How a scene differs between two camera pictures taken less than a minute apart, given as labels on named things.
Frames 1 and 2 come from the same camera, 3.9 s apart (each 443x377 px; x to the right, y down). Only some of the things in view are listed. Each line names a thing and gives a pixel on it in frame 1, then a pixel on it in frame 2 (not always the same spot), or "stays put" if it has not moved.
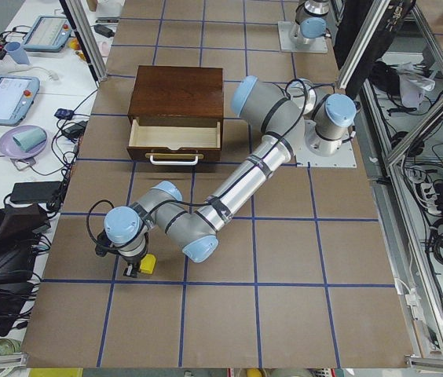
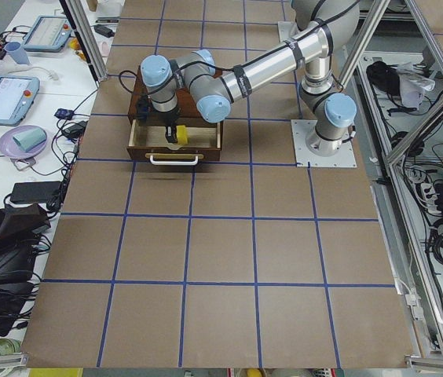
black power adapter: x=34 y=192 stays put
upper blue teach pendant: x=49 y=33 stays put
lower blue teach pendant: x=7 y=101 stays put
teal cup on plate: x=28 y=139 stays put
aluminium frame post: x=86 y=37 stays put
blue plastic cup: x=18 y=52 stays put
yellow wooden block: x=147 y=264 → x=181 y=134
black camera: x=104 y=244 → x=144 y=107
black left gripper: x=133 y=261 → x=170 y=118
